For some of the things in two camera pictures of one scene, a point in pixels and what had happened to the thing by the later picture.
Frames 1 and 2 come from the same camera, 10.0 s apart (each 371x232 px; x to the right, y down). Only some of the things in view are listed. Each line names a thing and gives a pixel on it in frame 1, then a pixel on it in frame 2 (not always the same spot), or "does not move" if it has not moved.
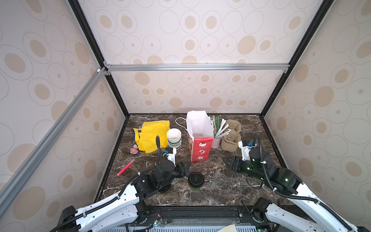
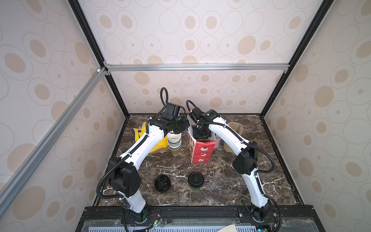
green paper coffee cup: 195,189 does not move
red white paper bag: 200,135 does not move
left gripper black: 182,168 → 186,123
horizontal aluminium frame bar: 197,67 does not move
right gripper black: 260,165 → 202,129
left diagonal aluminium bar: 15,176 does not move
